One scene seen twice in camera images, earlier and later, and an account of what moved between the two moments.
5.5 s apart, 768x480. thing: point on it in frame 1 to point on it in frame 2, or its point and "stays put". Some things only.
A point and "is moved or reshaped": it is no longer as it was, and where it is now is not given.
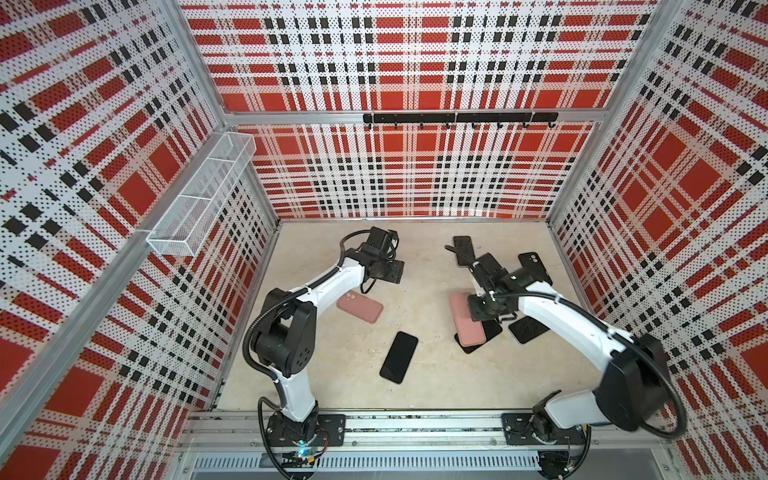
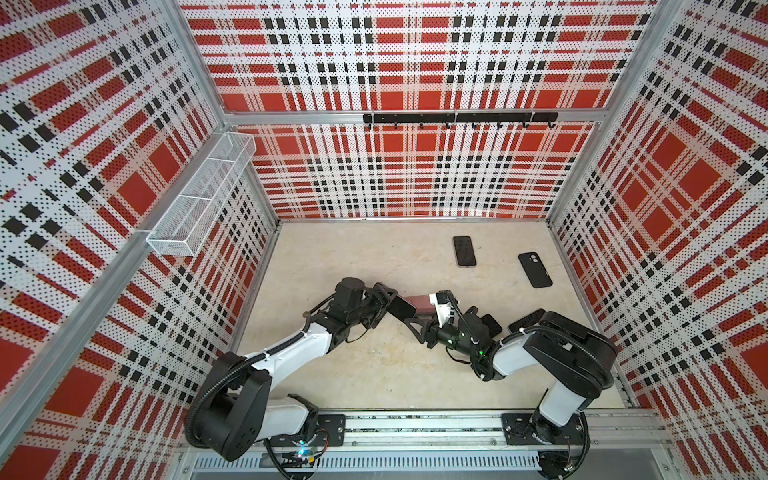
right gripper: (477, 315) to (429, 331)
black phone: (491, 329) stays put
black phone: (464, 243) stays put
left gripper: (394, 272) to (379, 299)
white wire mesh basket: (183, 226) stays put
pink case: (471, 332) is moved or reshaped
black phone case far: (532, 262) stays put
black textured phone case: (527, 329) stays put
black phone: (398, 358) to (401, 308)
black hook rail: (471, 118) stays put
